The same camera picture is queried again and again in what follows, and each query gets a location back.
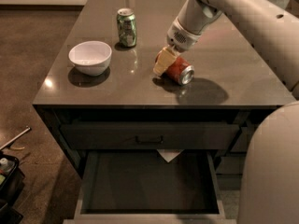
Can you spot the black bin with items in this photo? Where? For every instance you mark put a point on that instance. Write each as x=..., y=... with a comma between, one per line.
x=11, y=179

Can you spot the right middle drawer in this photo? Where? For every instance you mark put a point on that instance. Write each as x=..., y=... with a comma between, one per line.
x=230, y=165

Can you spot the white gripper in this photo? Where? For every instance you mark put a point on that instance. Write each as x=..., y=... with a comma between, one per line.
x=181, y=36

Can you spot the white ceramic bowl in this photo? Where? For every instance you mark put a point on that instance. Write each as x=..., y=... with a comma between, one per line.
x=91, y=58

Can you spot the top drawer with handle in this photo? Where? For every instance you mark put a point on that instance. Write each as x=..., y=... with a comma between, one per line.
x=149, y=135

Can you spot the right top drawer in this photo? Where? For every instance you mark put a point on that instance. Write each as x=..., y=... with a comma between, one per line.
x=243, y=137

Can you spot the red coke can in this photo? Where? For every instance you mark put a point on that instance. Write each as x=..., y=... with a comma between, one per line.
x=180, y=71

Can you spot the open middle drawer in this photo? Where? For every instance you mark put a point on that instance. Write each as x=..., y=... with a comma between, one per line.
x=140, y=187

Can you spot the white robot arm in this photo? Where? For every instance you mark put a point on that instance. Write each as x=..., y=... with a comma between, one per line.
x=269, y=191

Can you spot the green soda can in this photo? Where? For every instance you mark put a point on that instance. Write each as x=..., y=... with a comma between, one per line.
x=126, y=27

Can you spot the metal rod on floor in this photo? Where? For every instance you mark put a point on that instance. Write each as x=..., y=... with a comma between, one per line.
x=9, y=144

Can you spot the white paper piece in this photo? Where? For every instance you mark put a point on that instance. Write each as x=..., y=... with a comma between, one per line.
x=169, y=154

